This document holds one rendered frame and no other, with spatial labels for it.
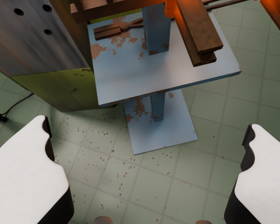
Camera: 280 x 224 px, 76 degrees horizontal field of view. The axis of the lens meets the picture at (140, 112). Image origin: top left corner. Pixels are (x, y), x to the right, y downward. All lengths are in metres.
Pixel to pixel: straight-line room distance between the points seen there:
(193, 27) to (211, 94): 1.07
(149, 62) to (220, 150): 0.79
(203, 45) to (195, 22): 0.03
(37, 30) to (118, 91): 0.35
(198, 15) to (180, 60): 0.31
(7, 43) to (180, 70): 0.60
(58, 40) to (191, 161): 0.90
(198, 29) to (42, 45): 0.63
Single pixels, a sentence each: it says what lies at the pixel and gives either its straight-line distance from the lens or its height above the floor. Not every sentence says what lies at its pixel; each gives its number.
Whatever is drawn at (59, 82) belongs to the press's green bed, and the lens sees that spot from 0.98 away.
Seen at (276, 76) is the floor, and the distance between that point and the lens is 1.51.
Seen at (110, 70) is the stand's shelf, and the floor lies 0.68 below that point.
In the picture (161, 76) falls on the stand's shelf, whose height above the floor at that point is 0.68.
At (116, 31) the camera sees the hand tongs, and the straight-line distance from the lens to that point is 0.62.
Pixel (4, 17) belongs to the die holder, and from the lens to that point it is 0.72.
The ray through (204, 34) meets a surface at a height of 0.95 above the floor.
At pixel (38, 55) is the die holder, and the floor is 0.58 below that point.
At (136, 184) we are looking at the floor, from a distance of 1.12.
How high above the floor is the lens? 1.11
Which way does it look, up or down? 69 degrees down
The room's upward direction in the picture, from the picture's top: 15 degrees counter-clockwise
